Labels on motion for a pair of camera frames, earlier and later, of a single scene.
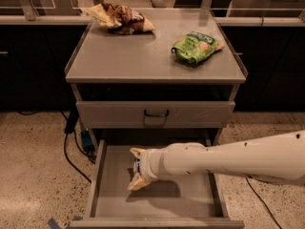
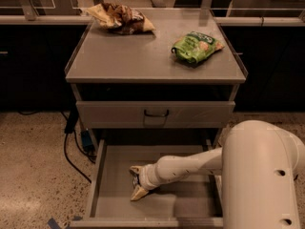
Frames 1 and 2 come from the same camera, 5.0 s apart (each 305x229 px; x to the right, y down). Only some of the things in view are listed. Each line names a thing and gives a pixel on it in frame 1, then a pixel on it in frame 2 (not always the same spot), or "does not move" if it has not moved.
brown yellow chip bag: (120, 19) does not move
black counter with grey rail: (35, 49) does not move
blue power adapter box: (87, 141) does not move
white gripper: (152, 164) to (147, 176)
